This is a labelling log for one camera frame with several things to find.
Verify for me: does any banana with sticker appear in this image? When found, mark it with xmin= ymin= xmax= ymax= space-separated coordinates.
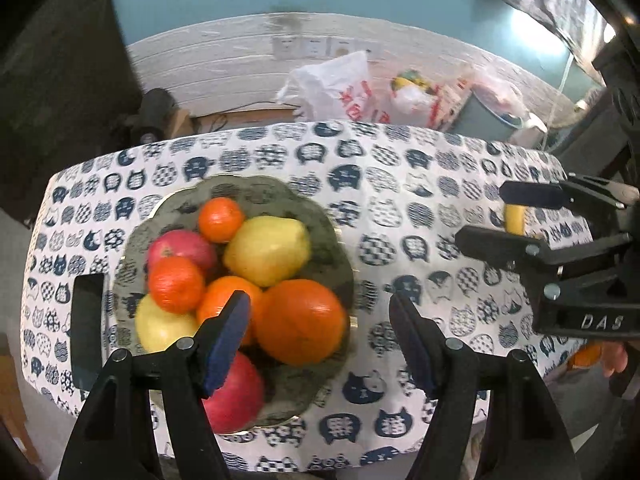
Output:
xmin=503 ymin=204 xmax=526 ymax=236

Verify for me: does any red apple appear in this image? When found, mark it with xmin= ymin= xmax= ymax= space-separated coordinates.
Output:
xmin=146 ymin=230 xmax=217 ymax=273
xmin=203 ymin=352 xmax=265 ymax=434

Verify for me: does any small tangerine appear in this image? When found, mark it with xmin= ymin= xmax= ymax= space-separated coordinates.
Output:
xmin=148 ymin=256 xmax=206 ymax=314
xmin=198 ymin=197 xmax=245 ymax=244
xmin=195 ymin=275 xmax=262 ymax=347

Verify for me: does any large orange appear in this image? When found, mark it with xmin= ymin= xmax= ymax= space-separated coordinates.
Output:
xmin=253 ymin=278 xmax=348 ymax=367

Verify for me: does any yellow green pear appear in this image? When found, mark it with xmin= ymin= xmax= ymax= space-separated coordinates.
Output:
xmin=222 ymin=216 xmax=311 ymax=288

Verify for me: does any white kettle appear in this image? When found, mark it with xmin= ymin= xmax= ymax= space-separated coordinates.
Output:
xmin=512 ymin=113 xmax=548 ymax=148

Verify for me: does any blue trash bin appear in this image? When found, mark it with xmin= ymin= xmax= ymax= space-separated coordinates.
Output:
xmin=449 ymin=91 xmax=523 ymax=141

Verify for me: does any black smartphone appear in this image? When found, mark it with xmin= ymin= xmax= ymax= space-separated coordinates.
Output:
xmin=70 ymin=273 xmax=105 ymax=391

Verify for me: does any green glass plate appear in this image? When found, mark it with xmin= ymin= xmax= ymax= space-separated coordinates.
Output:
xmin=112 ymin=176 xmax=355 ymax=428

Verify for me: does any cat pattern tablecloth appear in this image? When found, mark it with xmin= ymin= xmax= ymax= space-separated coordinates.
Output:
xmin=21 ymin=122 xmax=579 ymax=472

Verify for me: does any white plastic shopping bag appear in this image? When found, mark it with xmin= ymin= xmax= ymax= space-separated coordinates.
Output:
xmin=274 ymin=51 xmax=375 ymax=122

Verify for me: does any black speaker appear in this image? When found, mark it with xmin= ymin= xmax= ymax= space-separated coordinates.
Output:
xmin=132 ymin=88 xmax=178 ymax=144

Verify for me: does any black hanging cloth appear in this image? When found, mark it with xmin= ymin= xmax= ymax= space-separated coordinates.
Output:
xmin=1 ymin=0 xmax=142 ymax=223

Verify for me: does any wall socket strip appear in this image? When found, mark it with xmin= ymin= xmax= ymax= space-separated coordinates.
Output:
xmin=271 ymin=35 xmax=383 ymax=61

